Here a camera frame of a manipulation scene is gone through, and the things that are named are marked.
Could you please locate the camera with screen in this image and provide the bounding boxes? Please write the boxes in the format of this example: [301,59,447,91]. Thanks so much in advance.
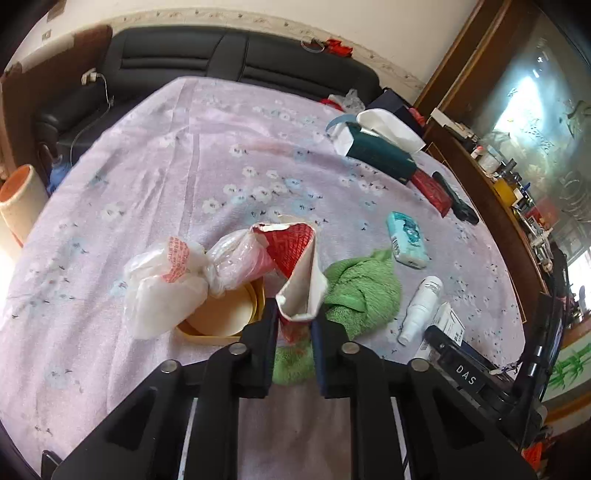
[506,294,564,449]

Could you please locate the green towel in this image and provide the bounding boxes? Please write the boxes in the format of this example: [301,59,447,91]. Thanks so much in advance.
[273,249,402,385]

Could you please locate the yellow round lid container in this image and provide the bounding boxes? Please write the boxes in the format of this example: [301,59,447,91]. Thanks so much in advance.
[176,278,266,346]

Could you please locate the red fabric on sofa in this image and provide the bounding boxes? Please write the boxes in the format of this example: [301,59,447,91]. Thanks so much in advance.
[322,38,353,58]

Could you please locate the pink floral tablecloth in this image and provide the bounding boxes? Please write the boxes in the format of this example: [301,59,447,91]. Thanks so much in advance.
[1,78,525,469]

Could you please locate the teal wet wipes pack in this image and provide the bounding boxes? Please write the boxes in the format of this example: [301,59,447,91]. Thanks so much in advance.
[387,211,430,269]

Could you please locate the red white paper carton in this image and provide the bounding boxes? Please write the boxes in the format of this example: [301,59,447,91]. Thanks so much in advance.
[252,220,329,345]

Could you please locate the white spray bottle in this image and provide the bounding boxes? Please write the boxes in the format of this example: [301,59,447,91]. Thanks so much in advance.
[398,276,443,346]

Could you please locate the red wallet pouch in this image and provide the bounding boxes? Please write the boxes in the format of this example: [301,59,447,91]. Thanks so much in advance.
[410,169,452,218]

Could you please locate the wooden cabinet counter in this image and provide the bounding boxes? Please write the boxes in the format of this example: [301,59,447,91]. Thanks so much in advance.
[416,1,590,317]

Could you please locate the long white flat box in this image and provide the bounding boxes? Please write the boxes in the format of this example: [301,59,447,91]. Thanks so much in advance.
[415,302,466,361]

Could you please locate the dark green tissue box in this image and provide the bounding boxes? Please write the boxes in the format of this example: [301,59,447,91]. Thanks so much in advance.
[325,108,425,184]

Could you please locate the white plastic bag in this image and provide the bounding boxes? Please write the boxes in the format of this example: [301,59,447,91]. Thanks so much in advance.
[123,229,274,340]

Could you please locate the black sofa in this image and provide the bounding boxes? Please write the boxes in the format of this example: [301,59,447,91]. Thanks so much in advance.
[33,25,382,172]

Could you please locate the orange white cup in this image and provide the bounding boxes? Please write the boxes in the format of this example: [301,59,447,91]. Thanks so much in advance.
[1,164,49,245]

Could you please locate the white charger with cable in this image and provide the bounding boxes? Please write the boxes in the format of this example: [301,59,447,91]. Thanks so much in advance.
[68,68,114,165]

